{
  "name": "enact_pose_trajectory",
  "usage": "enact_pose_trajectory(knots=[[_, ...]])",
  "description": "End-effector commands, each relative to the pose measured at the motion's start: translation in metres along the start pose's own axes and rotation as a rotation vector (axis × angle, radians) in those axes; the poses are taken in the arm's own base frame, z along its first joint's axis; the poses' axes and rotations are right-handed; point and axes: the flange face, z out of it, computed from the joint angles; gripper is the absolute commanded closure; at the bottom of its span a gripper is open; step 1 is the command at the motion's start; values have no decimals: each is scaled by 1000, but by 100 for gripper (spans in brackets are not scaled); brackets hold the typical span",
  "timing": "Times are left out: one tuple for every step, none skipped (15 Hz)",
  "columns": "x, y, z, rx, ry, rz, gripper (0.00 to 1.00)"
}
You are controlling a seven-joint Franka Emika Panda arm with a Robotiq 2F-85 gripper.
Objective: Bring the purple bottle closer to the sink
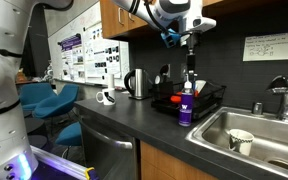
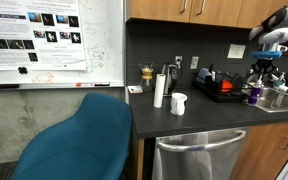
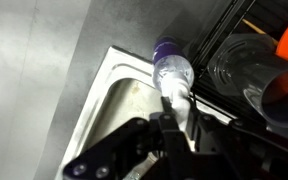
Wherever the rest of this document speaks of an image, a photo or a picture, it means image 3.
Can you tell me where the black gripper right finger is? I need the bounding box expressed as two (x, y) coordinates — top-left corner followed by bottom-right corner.
(187, 94), (288, 180)

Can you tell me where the translucent plastic cup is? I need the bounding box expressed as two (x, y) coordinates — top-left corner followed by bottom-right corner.
(207, 33), (288, 129)

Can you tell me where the stainless steel sink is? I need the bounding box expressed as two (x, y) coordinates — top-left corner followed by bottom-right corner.
(54, 45), (238, 180)

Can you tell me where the black wire dish rack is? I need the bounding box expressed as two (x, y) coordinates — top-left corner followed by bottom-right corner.
(183, 0), (288, 134)

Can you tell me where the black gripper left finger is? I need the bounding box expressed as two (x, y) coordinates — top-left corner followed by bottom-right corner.
(62, 96), (193, 180)

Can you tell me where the purple spray bottle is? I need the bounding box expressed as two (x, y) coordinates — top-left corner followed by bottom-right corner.
(151, 35), (196, 133)

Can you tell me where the wooden chopstick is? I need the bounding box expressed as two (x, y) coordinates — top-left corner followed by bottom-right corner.
(242, 18), (280, 46)

